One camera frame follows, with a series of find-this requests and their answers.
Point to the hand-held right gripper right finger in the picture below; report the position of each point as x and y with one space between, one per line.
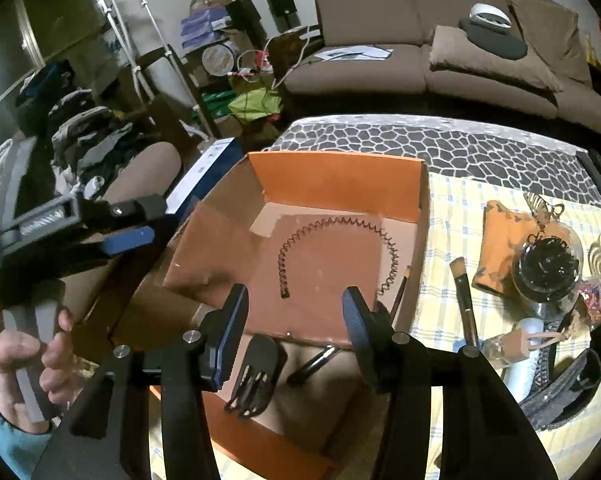
353 310

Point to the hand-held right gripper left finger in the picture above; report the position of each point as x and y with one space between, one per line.
225 355

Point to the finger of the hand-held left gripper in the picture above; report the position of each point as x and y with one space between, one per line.
130 240
130 210

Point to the black hair claw clip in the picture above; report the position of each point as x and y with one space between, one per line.
260 360

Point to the thin brown makeup brush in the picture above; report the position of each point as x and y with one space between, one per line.
400 297

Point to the black makeup brush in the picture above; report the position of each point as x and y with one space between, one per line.
313 365

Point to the black zigzag spiral headband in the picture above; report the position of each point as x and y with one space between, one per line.
300 235

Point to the orange cardboard box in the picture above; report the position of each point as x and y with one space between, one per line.
330 185

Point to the clear bottle with wooden cap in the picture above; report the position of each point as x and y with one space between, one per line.
520 342

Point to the person's left forearm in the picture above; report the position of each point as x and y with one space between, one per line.
10 450

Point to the brown wooden desktop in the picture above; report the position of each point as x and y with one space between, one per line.
140 300

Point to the person's left hand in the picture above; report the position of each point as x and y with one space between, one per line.
10 355

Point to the brown padded chair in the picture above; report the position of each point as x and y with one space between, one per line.
140 170

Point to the navy white box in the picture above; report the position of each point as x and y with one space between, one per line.
205 170

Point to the pile of clothes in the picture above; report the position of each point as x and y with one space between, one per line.
85 130

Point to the long brown makeup brush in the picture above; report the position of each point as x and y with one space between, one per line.
464 300

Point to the dark wooden chair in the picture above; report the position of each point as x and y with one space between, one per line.
153 65

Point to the orange leather pouch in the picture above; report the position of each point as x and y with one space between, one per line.
497 245

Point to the green bag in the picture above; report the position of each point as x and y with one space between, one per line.
253 105

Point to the round metal tin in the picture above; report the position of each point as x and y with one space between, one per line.
218 59

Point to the white cylinder cup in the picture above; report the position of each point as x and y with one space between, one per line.
535 325

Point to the white metal rack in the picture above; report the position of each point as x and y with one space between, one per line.
113 15

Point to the stack of blue boxes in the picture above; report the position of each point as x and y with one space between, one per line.
203 25

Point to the glass jar with black ties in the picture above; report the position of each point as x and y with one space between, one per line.
550 270

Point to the grey metal cabinet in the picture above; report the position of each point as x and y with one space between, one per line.
55 20

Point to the gold butterfly hair clip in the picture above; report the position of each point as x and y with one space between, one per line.
542 205

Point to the black speaker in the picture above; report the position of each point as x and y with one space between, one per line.
280 7
243 15

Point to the papers on sofa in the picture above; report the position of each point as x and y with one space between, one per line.
350 52

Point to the brown sofa pillow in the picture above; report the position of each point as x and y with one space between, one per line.
490 65

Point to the brown sofa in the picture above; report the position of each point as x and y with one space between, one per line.
370 15

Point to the black oval cushion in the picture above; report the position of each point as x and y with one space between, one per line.
500 45

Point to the white round device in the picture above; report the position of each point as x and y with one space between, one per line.
487 15

